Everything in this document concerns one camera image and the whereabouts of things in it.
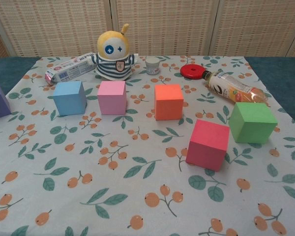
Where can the green foam cube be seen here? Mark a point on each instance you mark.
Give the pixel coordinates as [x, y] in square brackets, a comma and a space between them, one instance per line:
[252, 123]

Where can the pink foam cube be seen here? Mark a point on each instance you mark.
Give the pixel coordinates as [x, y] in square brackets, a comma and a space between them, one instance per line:
[111, 100]

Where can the magenta foam cube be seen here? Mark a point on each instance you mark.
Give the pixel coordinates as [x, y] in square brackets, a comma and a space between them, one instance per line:
[206, 147]

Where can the white toothpaste box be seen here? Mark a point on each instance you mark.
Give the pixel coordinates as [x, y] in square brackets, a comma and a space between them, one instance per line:
[68, 70]

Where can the floral fruit print tablecloth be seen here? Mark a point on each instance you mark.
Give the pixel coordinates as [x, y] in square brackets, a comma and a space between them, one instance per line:
[137, 196]

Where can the teal padded table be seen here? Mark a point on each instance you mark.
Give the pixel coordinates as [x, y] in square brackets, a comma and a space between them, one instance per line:
[280, 73]

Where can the bamboo folding screen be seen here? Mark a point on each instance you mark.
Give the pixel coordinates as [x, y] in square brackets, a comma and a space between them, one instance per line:
[174, 24]

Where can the yellow plush toy striped shirt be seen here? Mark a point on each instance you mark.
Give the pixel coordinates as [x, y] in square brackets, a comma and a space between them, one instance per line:
[114, 64]

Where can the red disc with hole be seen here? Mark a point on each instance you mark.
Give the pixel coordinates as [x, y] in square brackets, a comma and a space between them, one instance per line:
[186, 72]

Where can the orange foam cube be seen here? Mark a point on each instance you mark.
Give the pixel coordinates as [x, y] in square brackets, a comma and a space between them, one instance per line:
[168, 103]

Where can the small white jar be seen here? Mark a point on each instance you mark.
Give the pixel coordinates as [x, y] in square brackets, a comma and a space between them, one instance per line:
[152, 66]

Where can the light blue foam cube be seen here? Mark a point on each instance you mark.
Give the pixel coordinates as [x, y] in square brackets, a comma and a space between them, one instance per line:
[68, 100]

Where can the orange drink plastic bottle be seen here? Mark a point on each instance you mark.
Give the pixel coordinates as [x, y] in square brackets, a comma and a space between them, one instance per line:
[231, 88]

